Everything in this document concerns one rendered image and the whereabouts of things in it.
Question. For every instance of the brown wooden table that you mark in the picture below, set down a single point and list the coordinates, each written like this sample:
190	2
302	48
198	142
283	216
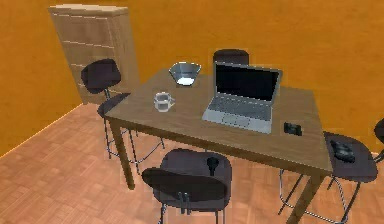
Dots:
213	130

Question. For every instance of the silver laptop with black screen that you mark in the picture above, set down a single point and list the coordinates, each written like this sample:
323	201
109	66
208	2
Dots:
245	96

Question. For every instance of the small black box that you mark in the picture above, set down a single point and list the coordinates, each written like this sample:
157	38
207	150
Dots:
293	128

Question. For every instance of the small black object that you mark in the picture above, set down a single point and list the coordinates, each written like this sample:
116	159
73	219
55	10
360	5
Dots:
342	150

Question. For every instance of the black chair with metal legs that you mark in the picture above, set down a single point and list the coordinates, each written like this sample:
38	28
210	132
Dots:
190	186
230	56
353	160
101	78

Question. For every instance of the clear glass mug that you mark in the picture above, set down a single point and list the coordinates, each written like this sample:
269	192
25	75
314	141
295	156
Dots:
163	101

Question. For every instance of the light wooden chest of drawers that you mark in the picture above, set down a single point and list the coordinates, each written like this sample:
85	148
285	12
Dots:
90	36

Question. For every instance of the grey metal bowl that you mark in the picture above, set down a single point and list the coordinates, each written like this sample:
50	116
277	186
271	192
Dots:
185	74

